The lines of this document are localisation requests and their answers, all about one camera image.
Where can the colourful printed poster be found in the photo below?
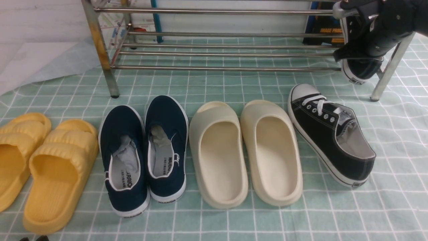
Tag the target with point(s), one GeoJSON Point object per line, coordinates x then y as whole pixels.
{"type": "Point", "coordinates": [113, 24]}

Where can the teal vertical pole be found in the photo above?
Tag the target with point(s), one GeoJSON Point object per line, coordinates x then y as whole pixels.
{"type": "Point", "coordinates": [157, 23]}

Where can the left cream foam slide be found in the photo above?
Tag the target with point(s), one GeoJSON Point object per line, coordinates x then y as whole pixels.
{"type": "Point", "coordinates": [216, 145]}

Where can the left navy canvas shoe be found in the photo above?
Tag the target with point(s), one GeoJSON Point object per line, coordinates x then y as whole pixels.
{"type": "Point", "coordinates": [121, 140]}

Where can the light blue paper sheet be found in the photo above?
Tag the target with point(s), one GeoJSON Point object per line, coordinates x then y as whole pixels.
{"type": "Point", "coordinates": [24, 63]}

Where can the right cream foam slide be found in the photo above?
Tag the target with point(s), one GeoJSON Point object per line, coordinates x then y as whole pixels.
{"type": "Point", "coordinates": [273, 153]}

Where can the green checkered cloth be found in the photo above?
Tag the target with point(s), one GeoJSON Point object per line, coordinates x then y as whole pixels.
{"type": "Point", "coordinates": [392, 205]}

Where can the yellow rubber slipper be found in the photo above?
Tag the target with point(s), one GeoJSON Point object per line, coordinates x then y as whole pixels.
{"type": "Point", "coordinates": [19, 138]}
{"type": "Point", "coordinates": [60, 168]}

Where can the black canvas sneaker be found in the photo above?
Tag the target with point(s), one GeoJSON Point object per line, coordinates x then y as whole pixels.
{"type": "Point", "coordinates": [357, 71]}
{"type": "Point", "coordinates": [334, 133]}

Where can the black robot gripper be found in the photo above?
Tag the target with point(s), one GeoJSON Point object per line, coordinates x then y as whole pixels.
{"type": "Point", "coordinates": [385, 24]}

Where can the right navy canvas shoe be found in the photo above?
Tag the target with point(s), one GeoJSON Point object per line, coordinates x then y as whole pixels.
{"type": "Point", "coordinates": [167, 129]}

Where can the right yellow rubber slipper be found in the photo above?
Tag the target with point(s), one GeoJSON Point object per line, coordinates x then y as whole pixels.
{"type": "Point", "coordinates": [60, 168]}

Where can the cream foam slide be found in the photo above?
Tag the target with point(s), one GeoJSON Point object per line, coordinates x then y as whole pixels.
{"type": "Point", "coordinates": [216, 145]}
{"type": "Point", "coordinates": [273, 153]}

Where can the navy canvas shoe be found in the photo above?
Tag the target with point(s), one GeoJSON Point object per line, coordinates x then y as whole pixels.
{"type": "Point", "coordinates": [121, 140]}
{"type": "Point", "coordinates": [167, 129]}

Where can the metal shoe rack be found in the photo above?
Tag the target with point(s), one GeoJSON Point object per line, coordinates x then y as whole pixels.
{"type": "Point", "coordinates": [129, 46]}

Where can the left yellow rubber slipper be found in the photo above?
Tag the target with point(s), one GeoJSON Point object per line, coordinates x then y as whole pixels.
{"type": "Point", "coordinates": [19, 138]}

